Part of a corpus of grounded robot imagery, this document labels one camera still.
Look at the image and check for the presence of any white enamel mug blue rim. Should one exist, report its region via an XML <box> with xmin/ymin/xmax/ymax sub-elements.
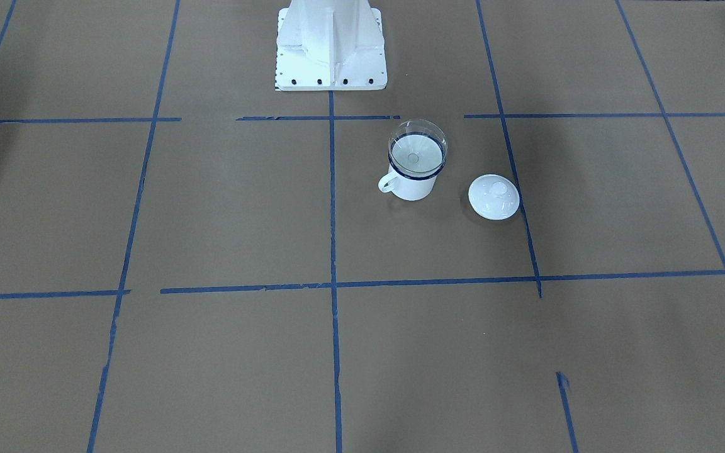
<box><xmin>378</xmin><ymin>161</ymin><xmax>444</xmax><ymax>201</ymax></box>

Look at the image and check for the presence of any clear plastic funnel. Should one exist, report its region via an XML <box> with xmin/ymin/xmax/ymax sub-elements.
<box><xmin>388</xmin><ymin>120</ymin><xmax>448</xmax><ymax>181</ymax></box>

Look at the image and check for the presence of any white mug lid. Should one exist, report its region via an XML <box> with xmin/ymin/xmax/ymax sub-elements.
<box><xmin>467</xmin><ymin>173</ymin><xmax>520</xmax><ymax>221</ymax></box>

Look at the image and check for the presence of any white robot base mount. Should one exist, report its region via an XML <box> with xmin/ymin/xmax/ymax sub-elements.
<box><xmin>274</xmin><ymin>1</ymin><xmax>388</xmax><ymax>91</ymax></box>

